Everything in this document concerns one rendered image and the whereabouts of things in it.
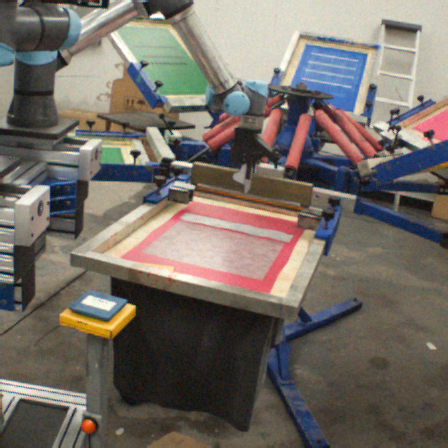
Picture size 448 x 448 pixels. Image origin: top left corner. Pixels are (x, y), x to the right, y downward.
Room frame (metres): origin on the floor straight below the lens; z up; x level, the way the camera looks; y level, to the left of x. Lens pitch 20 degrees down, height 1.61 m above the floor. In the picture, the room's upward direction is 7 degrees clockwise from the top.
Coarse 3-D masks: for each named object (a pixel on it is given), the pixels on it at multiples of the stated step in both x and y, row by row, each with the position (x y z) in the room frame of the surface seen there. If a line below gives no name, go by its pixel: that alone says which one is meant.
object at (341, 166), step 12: (228, 144) 2.90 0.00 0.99; (312, 144) 3.01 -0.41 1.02; (216, 156) 2.59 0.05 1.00; (228, 156) 2.57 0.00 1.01; (324, 156) 2.76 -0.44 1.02; (336, 156) 2.79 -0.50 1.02; (324, 168) 2.56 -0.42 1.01; (336, 168) 2.55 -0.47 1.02; (348, 168) 2.46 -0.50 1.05; (336, 180) 2.44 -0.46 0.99; (348, 180) 2.44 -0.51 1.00; (348, 192) 2.45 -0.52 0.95; (360, 192) 2.52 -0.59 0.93
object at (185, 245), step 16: (192, 208) 1.97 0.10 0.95; (208, 208) 1.99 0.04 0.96; (224, 208) 2.01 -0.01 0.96; (176, 224) 1.79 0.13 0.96; (192, 224) 1.81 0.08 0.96; (144, 240) 1.63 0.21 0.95; (160, 240) 1.65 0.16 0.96; (176, 240) 1.66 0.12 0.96; (192, 240) 1.68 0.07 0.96; (208, 240) 1.69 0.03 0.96; (128, 256) 1.50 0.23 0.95; (144, 256) 1.52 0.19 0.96; (160, 256) 1.53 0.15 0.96; (176, 256) 1.54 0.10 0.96; (192, 256) 1.56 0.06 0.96; (208, 256) 1.57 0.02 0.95; (192, 272) 1.45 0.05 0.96
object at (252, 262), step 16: (256, 224) 1.88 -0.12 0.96; (272, 224) 1.90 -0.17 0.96; (288, 224) 1.92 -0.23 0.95; (224, 240) 1.71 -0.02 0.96; (240, 240) 1.72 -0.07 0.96; (256, 240) 1.74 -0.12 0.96; (272, 240) 1.76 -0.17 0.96; (224, 256) 1.58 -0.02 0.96; (240, 256) 1.60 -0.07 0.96; (256, 256) 1.61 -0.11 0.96; (272, 256) 1.63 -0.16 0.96; (288, 256) 1.64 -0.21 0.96; (208, 272) 1.46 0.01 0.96; (224, 272) 1.48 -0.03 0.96; (240, 272) 1.49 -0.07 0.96; (256, 272) 1.50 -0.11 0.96; (272, 272) 1.51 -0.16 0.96; (256, 288) 1.40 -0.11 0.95; (272, 288) 1.41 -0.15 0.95
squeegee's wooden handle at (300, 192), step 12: (192, 168) 1.99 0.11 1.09; (204, 168) 1.98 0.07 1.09; (216, 168) 1.97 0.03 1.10; (228, 168) 1.97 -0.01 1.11; (192, 180) 1.99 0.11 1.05; (204, 180) 1.98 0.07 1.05; (216, 180) 1.97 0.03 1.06; (228, 180) 1.96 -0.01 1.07; (252, 180) 1.94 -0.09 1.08; (264, 180) 1.93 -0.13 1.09; (276, 180) 1.92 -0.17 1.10; (288, 180) 1.92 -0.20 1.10; (252, 192) 1.94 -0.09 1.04; (264, 192) 1.93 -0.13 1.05; (276, 192) 1.92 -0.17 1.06; (288, 192) 1.91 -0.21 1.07; (300, 192) 1.90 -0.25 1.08; (300, 204) 1.90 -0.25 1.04
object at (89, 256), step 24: (144, 216) 1.77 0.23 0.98; (96, 240) 1.50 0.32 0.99; (120, 240) 1.61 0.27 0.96; (72, 264) 1.40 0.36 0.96; (96, 264) 1.38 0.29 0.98; (120, 264) 1.37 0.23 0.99; (312, 264) 1.52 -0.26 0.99; (168, 288) 1.33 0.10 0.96; (192, 288) 1.32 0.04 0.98; (216, 288) 1.30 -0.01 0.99; (240, 288) 1.32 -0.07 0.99; (264, 312) 1.27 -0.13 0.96; (288, 312) 1.26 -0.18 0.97
